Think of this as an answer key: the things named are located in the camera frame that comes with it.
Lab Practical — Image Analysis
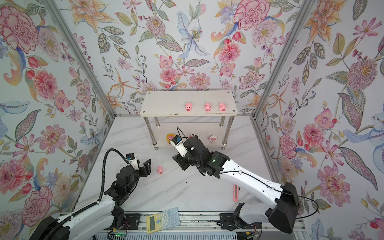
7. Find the pink pig toy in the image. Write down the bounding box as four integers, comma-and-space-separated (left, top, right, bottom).
157, 166, 164, 174
219, 103, 227, 112
185, 103, 192, 112
205, 103, 212, 112

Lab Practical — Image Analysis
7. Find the pink white round figurine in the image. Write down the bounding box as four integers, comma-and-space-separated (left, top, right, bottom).
209, 135, 218, 144

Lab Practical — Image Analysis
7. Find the pink bear with yellow flower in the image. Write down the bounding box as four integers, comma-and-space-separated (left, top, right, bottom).
167, 134, 175, 144

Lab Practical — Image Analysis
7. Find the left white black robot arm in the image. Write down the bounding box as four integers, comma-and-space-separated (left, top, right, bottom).
30, 160, 151, 240

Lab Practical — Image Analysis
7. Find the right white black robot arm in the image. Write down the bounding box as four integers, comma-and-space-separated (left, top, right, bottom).
171, 135, 300, 234

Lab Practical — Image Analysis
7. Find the white two-tier shelf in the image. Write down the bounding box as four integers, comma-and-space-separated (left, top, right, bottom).
141, 90, 238, 150

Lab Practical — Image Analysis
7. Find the yellow blue calculator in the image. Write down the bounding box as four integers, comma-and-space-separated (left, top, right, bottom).
146, 208, 181, 234

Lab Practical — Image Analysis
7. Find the pink utility knife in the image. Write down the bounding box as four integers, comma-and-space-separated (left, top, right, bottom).
233, 185, 240, 203

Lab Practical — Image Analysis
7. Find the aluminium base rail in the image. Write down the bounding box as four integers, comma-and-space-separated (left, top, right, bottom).
89, 210, 307, 233

